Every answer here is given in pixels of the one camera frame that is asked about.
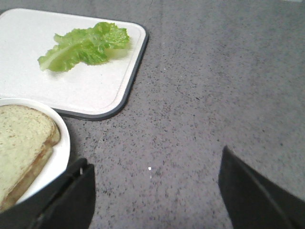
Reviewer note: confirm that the white cutting board grey rim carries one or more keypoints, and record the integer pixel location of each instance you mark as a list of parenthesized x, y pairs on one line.
[(90, 92)]

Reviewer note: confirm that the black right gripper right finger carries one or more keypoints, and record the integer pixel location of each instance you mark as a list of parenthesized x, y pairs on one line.
[(253, 201)]

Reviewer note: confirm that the bread slice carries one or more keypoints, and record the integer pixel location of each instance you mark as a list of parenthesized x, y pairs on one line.
[(22, 158), (16, 119)]

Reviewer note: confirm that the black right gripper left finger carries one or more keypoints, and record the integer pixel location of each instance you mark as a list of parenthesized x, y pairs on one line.
[(68, 202)]

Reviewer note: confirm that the white round plate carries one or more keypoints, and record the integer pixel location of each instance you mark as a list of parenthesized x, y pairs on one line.
[(58, 161)]

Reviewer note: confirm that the green lettuce leaf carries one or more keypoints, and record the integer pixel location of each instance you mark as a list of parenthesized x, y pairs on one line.
[(88, 46)]

